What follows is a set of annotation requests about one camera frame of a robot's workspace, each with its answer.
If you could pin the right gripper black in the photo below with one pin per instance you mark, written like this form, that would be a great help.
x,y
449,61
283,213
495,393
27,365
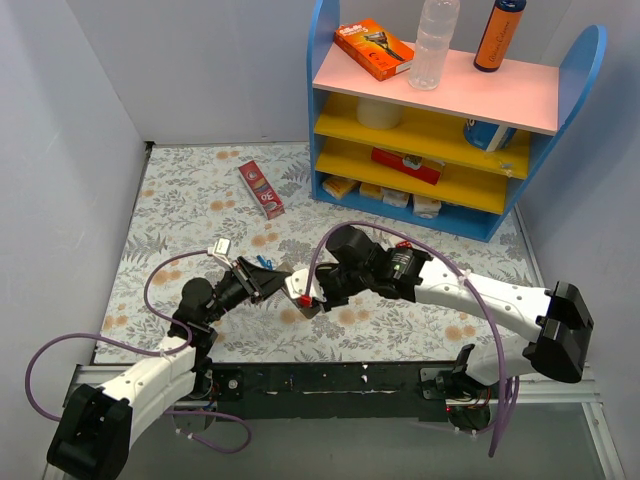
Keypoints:
x,y
329,286

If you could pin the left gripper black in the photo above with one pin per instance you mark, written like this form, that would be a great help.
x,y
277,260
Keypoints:
x,y
248,280

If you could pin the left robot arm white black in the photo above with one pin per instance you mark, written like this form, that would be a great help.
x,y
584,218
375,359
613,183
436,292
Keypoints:
x,y
100,424

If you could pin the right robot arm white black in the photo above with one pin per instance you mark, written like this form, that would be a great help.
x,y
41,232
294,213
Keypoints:
x,y
551,328

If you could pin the blue clip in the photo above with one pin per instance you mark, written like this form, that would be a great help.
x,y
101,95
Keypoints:
x,y
265,263

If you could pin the red toothpaste box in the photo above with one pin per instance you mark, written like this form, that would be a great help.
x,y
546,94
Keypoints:
x,y
261,190

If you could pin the floral table mat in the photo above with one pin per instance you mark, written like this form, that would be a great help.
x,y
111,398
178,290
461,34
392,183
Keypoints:
x,y
192,196

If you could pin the yellow soap pack left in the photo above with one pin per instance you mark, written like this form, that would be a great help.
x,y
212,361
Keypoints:
x,y
338,187

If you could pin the black base bar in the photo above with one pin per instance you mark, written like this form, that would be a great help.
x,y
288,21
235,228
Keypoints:
x,y
345,390

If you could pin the yellow white pack middle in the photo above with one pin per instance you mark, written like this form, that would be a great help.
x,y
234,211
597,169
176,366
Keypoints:
x,y
388,196

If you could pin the white pack right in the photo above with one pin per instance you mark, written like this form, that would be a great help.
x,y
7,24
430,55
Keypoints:
x,y
424,207

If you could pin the red box on shelf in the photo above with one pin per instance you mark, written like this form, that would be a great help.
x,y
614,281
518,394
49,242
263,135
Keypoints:
x,y
423,169

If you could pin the white paper roll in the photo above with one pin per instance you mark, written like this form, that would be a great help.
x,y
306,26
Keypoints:
x,y
378,115

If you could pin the blue shelf unit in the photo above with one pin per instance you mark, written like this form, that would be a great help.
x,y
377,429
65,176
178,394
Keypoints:
x,y
477,189

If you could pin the blue white can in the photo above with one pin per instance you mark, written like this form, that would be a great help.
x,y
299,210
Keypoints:
x,y
488,137

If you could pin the orange razor box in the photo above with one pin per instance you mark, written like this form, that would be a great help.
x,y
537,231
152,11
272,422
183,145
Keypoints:
x,y
374,48

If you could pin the clear plastic bottle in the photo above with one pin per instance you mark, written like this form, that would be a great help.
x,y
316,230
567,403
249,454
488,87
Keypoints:
x,y
436,28

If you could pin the orange cylindrical bottle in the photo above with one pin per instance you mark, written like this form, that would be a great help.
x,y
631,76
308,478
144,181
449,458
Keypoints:
x,y
498,34

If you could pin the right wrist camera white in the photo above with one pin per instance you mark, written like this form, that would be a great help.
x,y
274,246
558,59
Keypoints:
x,y
296,288

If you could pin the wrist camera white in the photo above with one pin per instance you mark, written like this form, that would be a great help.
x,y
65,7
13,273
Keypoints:
x,y
296,288
219,253

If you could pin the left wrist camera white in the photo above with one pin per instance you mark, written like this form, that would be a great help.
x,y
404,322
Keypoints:
x,y
219,253

